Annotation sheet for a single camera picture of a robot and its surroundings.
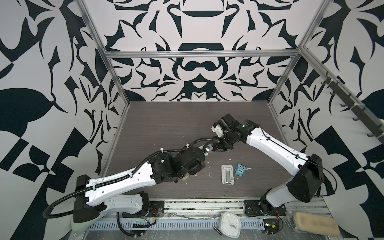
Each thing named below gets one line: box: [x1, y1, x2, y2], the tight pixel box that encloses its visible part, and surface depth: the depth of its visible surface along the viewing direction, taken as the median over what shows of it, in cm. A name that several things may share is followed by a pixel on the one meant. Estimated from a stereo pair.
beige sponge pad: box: [294, 211, 340, 237], surface depth 69 cm
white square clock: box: [219, 212, 241, 239], surface depth 69 cm
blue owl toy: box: [235, 163, 247, 177], surface depth 87 cm
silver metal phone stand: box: [221, 164, 235, 186], surface depth 86 cm
